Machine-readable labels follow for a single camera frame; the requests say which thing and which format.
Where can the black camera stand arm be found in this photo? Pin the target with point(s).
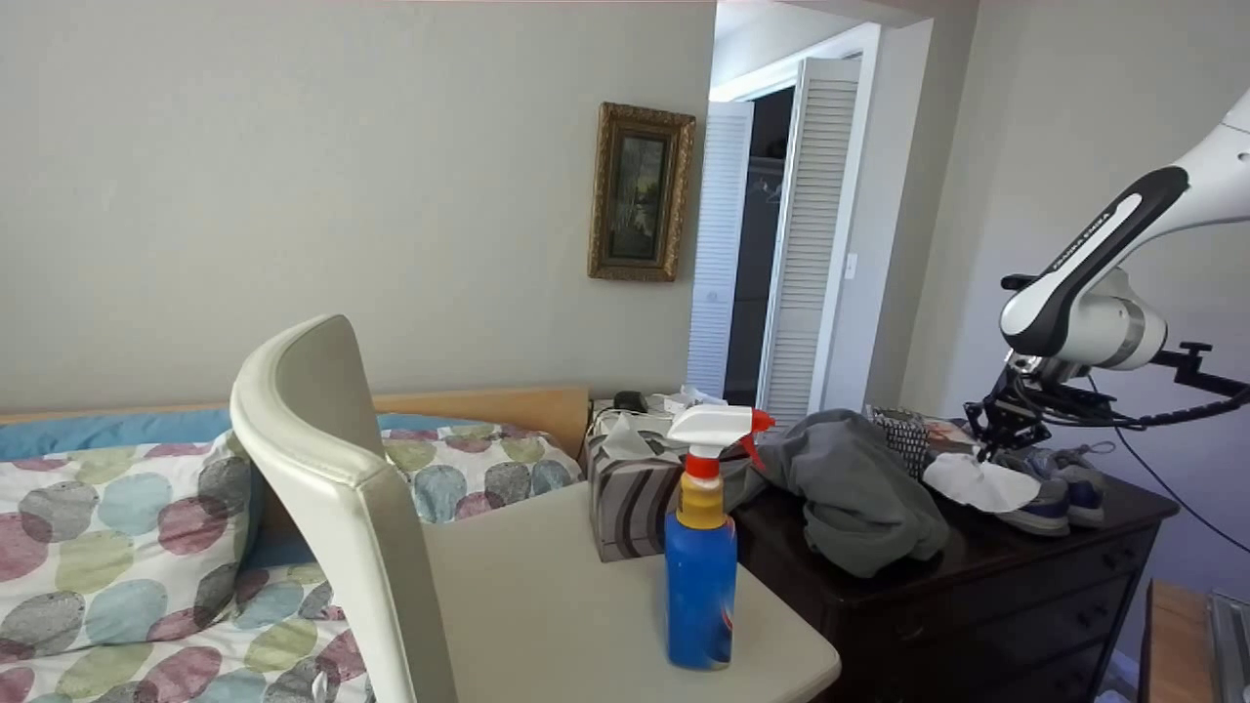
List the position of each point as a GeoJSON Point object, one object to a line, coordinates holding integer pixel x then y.
{"type": "Point", "coordinates": [1192, 354]}

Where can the dark wooden dresser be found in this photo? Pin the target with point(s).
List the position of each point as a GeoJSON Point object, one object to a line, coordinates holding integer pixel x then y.
{"type": "Point", "coordinates": [990, 613]}

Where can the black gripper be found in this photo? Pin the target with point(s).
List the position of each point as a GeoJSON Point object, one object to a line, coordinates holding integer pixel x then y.
{"type": "Point", "coordinates": [1031, 391]}

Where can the grey sweatshirt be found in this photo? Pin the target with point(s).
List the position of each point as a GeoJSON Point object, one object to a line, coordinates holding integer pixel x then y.
{"type": "Point", "coordinates": [860, 511]}

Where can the striped grey cloth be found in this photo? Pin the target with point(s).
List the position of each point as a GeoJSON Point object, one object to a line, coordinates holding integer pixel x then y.
{"type": "Point", "coordinates": [626, 493]}

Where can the black stereo camera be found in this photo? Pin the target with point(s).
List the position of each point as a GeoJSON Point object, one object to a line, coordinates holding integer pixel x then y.
{"type": "Point", "coordinates": [1019, 281]}

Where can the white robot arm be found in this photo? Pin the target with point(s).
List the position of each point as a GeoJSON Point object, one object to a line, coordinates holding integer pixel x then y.
{"type": "Point", "coordinates": [1107, 328]}

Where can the grey metal frame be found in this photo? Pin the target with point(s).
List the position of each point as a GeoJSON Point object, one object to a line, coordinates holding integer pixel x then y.
{"type": "Point", "coordinates": [1235, 650]}

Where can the blue spray bottle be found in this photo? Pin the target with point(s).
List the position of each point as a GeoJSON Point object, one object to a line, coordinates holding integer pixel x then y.
{"type": "Point", "coordinates": [703, 587]}

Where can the gold framed painting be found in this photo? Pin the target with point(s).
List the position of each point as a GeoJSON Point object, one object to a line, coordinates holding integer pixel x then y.
{"type": "Point", "coordinates": [641, 196]}

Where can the white louvered door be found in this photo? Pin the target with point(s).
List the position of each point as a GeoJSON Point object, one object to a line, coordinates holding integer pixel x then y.
{"type": "Point", "coordinates": [815, 196]}

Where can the spotted pastel duvet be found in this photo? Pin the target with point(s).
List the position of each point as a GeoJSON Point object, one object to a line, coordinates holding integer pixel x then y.
{"type": "Point", "coordinates": [160, 666]}

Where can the light wooden table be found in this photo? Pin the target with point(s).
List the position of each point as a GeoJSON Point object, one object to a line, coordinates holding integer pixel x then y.
{"type": "Point", "coordinates": [1179, 650]}

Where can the blue pillow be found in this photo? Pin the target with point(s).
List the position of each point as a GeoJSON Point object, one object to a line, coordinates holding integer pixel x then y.
{"type": "Point", "coordinates": [105, 433]}
{"type": "Point", "coordinates": [403, 423]}

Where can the white moulded chair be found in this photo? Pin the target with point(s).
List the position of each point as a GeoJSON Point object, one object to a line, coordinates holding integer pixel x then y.
{"type": "Point", "coordinates": [338, 454]}

